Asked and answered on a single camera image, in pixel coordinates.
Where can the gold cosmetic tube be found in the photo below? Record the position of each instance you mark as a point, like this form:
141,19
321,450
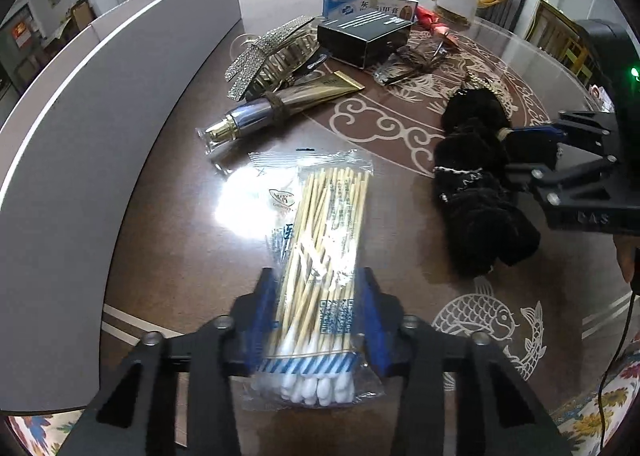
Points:
271,109

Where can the right hand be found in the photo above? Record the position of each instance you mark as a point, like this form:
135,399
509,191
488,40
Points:
626,247

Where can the blue white medicine box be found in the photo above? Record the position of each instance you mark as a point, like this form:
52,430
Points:
404,9

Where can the rhinestone hair clip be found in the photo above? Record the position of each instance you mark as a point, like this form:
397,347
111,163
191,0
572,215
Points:
271,60

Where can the cotton swabs plastic pack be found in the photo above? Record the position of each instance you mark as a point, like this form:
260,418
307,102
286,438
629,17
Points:
313,356

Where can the red pyramid gift box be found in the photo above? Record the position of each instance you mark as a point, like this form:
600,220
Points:
431,23

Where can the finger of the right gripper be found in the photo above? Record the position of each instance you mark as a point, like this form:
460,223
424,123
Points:
537,133
530,180

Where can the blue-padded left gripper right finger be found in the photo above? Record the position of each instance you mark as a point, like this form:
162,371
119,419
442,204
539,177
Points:
498,413

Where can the black fabric bundle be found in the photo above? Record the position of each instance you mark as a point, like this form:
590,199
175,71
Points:
472,190

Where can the wooden chair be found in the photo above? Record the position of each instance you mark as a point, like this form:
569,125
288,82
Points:
555,34

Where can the black cardboard box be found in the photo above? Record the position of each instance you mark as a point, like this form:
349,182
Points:
361,40

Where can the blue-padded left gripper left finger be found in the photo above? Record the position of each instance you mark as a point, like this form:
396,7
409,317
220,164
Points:
172,396

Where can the grey storage bin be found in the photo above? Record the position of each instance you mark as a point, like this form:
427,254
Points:
69,163

